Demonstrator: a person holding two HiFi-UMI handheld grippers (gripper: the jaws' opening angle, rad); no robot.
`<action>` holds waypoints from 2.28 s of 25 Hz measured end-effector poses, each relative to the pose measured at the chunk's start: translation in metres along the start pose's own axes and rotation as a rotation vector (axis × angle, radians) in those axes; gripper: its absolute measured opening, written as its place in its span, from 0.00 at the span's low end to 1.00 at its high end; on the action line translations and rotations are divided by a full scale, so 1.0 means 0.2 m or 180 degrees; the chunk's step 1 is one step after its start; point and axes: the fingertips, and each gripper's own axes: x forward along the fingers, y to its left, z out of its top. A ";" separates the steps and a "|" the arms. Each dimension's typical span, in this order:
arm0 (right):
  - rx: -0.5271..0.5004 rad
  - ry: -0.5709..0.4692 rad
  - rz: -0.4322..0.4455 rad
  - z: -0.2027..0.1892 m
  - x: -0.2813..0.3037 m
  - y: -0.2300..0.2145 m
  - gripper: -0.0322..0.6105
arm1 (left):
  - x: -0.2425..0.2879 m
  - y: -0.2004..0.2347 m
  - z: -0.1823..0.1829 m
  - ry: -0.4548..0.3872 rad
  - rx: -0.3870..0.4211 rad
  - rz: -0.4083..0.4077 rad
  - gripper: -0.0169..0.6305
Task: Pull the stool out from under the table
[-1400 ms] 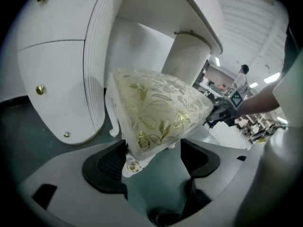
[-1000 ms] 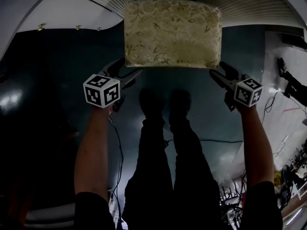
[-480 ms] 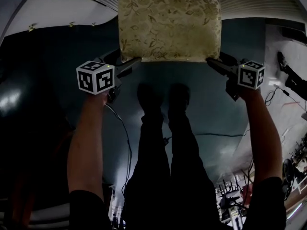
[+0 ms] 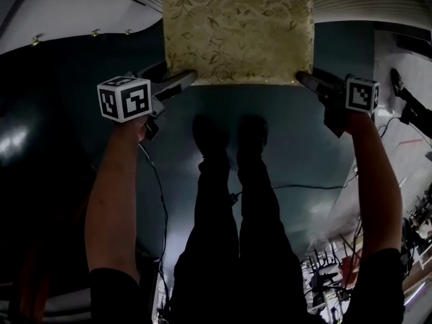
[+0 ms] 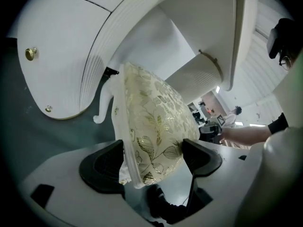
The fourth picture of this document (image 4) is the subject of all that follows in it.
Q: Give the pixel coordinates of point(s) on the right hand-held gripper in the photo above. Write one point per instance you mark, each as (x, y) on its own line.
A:
(361, 94)

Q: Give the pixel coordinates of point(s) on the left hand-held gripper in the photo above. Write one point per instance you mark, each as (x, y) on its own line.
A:
(123, 100)

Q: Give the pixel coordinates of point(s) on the floral cushioned white stool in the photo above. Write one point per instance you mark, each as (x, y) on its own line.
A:
(236, 29)

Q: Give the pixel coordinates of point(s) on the white vanity desk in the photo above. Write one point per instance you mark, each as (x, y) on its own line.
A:
(84, 8)

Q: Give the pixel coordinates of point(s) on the person's left forearm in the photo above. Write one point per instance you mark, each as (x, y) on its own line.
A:
(111, 197)

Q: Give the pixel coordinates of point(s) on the person's right forearm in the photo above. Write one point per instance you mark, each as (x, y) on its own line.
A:
(378, 187)

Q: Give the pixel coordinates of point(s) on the person's left shoe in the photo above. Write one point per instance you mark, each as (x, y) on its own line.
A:
(209, 137)

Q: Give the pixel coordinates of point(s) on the person's shoe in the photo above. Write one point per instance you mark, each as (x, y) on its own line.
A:
(251, 133)
(209, 137)

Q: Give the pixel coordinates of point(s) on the person's right shoe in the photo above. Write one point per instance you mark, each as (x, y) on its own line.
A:
(251, 133)

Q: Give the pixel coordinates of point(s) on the open shelf unit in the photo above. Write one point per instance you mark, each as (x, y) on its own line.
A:
(411, 42)

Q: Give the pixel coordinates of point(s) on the person's black clothing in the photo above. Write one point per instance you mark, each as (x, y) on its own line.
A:
(216, 248)

